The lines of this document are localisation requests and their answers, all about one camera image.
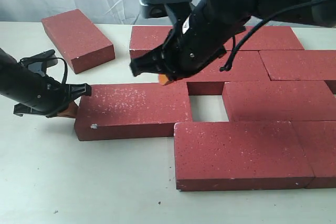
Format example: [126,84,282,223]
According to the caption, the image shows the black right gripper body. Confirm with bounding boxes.
[130,0,257,81]

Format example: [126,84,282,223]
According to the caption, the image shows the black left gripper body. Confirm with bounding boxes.
[1,50,91,118]

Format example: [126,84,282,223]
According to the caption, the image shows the white-flecked red brick chipped corner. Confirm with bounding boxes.
[74,83,192,141]

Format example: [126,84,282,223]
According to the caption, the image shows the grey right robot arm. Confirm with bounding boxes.
[130,0,335,85]

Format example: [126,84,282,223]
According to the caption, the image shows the back row left red brick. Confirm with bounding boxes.
[129,26,172,59]

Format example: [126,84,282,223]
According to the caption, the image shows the back row right red brick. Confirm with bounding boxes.
[240,26,304,51]

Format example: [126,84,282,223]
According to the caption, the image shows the front row left red brick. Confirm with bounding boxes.
[174,121,314,191]

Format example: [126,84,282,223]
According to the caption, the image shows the second row right red brick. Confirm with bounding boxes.
[259,50,335,94]

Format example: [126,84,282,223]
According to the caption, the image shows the third row red brick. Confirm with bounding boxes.
[222,81,335,121]

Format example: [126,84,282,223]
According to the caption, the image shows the front row right red brick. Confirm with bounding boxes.
[292,121,335,189]

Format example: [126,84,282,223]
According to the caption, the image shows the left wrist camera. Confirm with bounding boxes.
[19,49,58,76]

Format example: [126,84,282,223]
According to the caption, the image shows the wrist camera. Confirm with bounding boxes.
[139,0,195,24]
[19,49,58,76]

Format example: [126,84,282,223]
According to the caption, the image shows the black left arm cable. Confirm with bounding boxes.
[44,57,69,119]

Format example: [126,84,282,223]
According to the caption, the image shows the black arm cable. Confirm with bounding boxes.
[44,57,69,119]
[219,0,336,72]

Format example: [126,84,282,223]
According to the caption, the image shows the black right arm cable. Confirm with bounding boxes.
[219,0,336,72]

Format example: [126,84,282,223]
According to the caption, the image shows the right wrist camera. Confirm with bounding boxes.
[139,0,195,24]

